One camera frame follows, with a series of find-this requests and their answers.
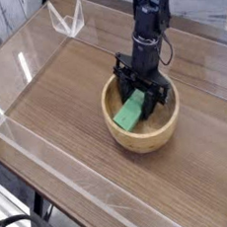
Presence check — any green rectangular block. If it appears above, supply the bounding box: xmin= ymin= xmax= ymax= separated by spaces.
xmin=113 ymin=89 xmax=145 ymax=132

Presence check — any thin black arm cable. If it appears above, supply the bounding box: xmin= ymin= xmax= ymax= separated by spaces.
xmin=156 ymin=31 xmax=176 ymax=67

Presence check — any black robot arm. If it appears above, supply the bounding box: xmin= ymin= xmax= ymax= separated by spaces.
xmin=113 ymin=0 xmax=174 ymax=120

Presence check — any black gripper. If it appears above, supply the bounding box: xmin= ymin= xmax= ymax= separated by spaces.
xmin=113 ymin=36 xmax=171 ymax=120

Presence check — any black table leg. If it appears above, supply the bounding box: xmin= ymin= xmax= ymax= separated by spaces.
xmin=33 ymin=192 xmax=43 ymax=217

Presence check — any brown wooden bowl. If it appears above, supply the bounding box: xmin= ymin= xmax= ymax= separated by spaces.
xmin=101 ymin=75 xmax=181 ymax=153

